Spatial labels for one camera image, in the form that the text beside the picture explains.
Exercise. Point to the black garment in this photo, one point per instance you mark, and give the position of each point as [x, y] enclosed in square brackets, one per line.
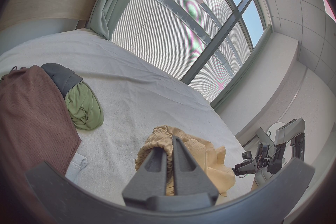
[59, 76]

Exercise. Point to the window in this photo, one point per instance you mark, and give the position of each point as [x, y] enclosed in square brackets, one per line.
[162, 34]

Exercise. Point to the tan shorts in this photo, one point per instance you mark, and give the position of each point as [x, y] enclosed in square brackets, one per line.
[210, 165]

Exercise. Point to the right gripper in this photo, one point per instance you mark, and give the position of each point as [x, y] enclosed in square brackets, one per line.
[246, 167]

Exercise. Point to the bed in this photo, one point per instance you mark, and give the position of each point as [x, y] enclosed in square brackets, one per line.
[144, 91]

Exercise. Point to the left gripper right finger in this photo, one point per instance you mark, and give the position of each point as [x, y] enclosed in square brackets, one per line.
[194, 183]

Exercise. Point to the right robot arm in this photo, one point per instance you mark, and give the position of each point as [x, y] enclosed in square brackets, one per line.
[288, 129]

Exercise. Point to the brown shorts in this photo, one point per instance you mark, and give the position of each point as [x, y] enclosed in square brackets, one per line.
[34, 118]

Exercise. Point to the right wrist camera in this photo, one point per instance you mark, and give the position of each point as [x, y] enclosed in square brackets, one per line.
[246, 156]

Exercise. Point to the green garment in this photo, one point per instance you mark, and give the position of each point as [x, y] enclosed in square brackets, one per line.
[86, 110]

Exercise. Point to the white garment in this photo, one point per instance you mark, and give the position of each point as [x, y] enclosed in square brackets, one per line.
[76, 167]

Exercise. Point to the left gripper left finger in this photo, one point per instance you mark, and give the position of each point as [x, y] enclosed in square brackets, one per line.
[141, 186]

